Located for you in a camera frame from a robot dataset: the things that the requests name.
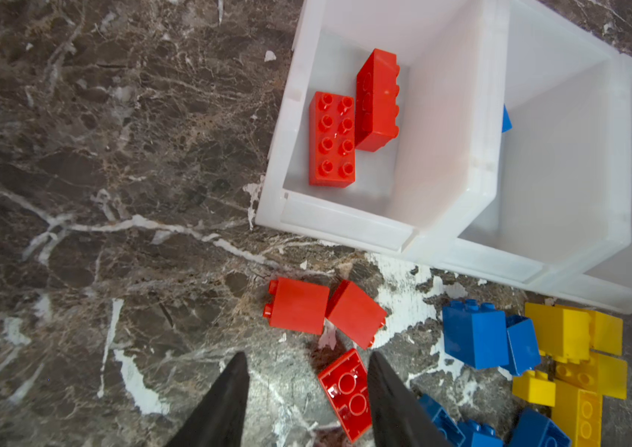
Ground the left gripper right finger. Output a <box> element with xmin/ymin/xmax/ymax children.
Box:
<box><xmin>367</xmin><ymin>351</ymin><xmax>450</xmax><ymax>447</ymax></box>

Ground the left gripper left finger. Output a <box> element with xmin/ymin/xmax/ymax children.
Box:
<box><xmin>167</xmin><ymin>351</ymin><xmax>250</xmax><ymax>446</ymax></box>

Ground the small blue brick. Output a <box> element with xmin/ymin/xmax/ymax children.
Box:
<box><xmin>418</xmin><ymin>394</ymin><xmax>465</xmax><ymax>447</ymax></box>

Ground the long yellow brick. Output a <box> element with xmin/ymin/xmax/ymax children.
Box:
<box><xmin>552</xmin><ymin>380</ymin><xmax>603</xmax><ymax>447</ymax></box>

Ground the blue studded brick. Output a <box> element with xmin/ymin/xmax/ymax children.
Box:
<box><xmin>508</xmin><ymin>408</ymin><xmax>571</xmax><ymax>447</ymax></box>

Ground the long red brick slanted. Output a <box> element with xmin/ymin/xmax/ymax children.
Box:
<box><xmin>355</xmin><ymin>48</ymin><xmax>400</xmax><ymax>152</ymax></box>

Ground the blue brick rear tall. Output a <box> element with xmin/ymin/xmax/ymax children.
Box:
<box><xmin>443</xmin><ymin>299</ymin><xmax>508</xmax><ymax>370</ymax></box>

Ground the red square brick rear right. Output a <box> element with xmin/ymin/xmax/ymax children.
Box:
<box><xmin>325</xmin><ymin>279</ymin><xmax>387</xmax><ymax>349</ymax></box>

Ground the red square brick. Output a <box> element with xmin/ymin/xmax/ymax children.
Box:
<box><xmin>263</xmin><ymin>277</ymin><xmax>330</xmax><ymax>335</ymax></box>
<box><xmin>325</xmin><ymin>279</ymin><xmax>387</xmax><ymax>349</ymax></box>

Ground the small yellow brick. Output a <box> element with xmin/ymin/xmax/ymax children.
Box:
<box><xmin>512</xmin><ymin>371</ymin><xmax>556</xmax><ymax>407</ymax></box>

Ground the red square brick rear left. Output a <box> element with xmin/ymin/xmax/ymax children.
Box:
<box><xmin>263</xmin><ymin>277</ymin><xmax>330</xmax><ymax>335</ymax></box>

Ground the blue brick beside yellow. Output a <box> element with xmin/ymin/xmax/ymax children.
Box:
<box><xmin>505</xmin><ymin>315</ymin><xmax>541</xmax><ymax>376</ymax></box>

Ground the white middle bin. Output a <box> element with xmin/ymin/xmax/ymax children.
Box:
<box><xmin>427</xmin><ymin>1</ymin><xmax>632</xmax><ymax>294</ymax></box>

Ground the white left bin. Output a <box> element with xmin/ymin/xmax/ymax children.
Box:
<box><xmin>255</xmin><ymin>1</ymin><xmax>511</xmax><ymax>264</ymax></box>

